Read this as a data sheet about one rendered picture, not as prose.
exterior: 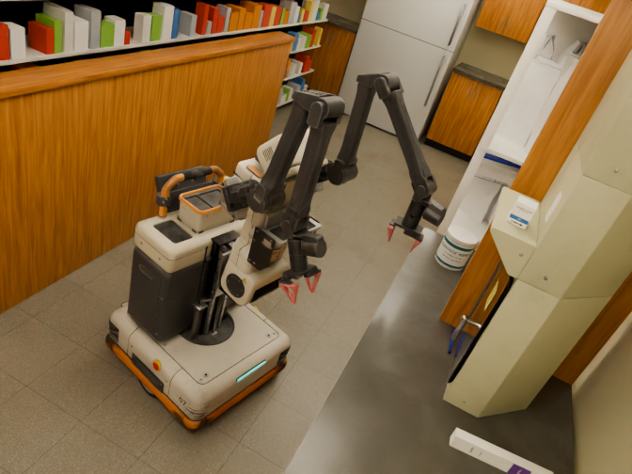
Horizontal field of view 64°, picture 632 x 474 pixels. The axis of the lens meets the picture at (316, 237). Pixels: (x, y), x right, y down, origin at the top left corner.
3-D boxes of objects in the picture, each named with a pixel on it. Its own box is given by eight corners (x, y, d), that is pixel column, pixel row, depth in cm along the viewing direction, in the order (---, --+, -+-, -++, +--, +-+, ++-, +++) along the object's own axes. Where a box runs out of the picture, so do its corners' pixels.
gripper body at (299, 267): (317, 270, 165) (315, 248, 163) (297, 281, 157) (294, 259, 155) (302, 268, 169) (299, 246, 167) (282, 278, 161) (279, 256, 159)
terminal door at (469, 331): (465, 329, 175) (520, 235, 154) (448, 386, 150) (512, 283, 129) (463, 328, 175) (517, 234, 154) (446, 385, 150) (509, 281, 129)
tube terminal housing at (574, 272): (529, 372, 173) (671, 176, 133) (523, 442, 146) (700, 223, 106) (460, 338, 178) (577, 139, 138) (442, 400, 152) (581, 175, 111)
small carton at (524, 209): (527, 222, 133) (538, 203, 129) (525, 229, 129) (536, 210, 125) (509, 213, 134) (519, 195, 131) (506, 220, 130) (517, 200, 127)
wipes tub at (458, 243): (465, 261, 224) (480, 234, 216) (460, 276, 213) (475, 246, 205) (437, 248, 227) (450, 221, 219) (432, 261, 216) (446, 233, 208)
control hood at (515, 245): (524, 229, 154) (541, 201, 148) (516, 279, 127) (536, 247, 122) (488, 213, 156) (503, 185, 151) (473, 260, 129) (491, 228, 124)
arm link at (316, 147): (334, 95, 142) (309, 98, 134) (349, 102, 140) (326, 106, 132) (295, 221, 165) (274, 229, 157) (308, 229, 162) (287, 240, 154)
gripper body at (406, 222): (418, 238, 181) (426, 221, 177) (392, 226, 183) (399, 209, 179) (421, 231, 186) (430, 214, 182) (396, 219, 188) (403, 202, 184)
